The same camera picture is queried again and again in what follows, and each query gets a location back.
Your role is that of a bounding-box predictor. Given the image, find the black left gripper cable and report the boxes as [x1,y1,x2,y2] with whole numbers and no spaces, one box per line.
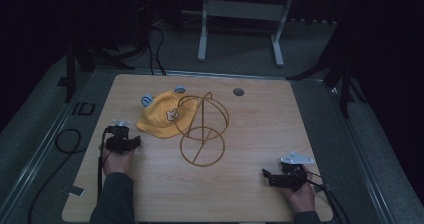
[96,126,112,198]

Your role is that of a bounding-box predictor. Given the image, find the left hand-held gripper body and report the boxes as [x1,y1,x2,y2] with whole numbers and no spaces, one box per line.
[104,118,134,155]

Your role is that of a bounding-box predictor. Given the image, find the black metal stand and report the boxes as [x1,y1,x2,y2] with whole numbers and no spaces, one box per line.
[285,13,368,120]
[63,23,151,104]

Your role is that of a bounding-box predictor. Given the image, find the gold wire hat stand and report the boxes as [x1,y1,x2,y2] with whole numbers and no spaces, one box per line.
[173,91,231,168]

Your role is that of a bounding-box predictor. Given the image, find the black cables on floor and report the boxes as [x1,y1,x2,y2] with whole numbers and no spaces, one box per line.
[145,25,168,77]

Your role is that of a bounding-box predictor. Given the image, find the white metal table frame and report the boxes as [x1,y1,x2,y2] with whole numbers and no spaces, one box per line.
[197,0,296,68]

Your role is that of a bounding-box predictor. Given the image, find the yellow hat with blue ears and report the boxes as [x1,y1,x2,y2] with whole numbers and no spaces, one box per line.
[135,85,200,140]

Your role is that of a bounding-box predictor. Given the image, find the black looped floor cable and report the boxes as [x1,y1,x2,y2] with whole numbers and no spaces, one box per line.
[27,128,83,224]

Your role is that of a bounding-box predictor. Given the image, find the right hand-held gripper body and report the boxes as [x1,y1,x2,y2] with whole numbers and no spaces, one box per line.
[275,151,316,192]

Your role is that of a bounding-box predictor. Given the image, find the person's left hand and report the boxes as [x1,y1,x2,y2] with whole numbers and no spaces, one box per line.
[101,146,136,177]

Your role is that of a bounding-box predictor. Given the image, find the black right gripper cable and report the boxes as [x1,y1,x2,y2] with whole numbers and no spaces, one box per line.
[293,169,352,224]

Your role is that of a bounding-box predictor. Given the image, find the person's right hand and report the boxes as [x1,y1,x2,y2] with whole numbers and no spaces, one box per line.
[279,165,317,215]

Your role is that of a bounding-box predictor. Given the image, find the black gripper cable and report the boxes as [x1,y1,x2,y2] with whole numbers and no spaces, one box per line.
[293,169,352,224]
[96,126,112,198]

